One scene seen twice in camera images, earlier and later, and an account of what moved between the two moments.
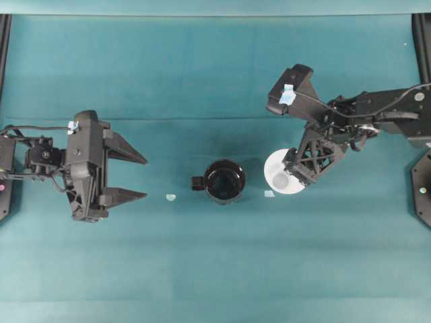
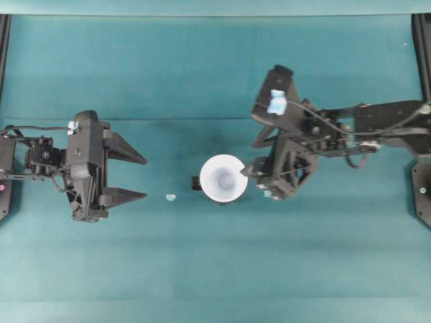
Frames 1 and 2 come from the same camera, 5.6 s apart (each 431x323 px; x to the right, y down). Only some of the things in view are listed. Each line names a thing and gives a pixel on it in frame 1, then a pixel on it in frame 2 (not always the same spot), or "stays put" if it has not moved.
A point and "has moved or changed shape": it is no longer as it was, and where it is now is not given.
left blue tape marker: (170, 197) stays put
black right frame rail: (421, 29) stays put
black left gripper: (86, 170) stays put
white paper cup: (279, 179) has moved or changed shape
